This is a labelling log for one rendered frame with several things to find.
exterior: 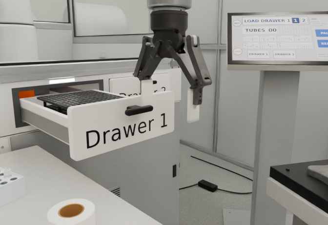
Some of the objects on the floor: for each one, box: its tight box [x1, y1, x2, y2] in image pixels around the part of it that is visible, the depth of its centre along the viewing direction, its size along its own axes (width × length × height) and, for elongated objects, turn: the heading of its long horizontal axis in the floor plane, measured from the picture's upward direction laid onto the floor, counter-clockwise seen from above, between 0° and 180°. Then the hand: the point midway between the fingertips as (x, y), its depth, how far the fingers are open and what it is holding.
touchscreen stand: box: [223, 70, 300, 225], centre depth 142 cm, size 50×45×102 cm
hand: (168, 110), depth 61 cm, fingers open, 13 cm apart
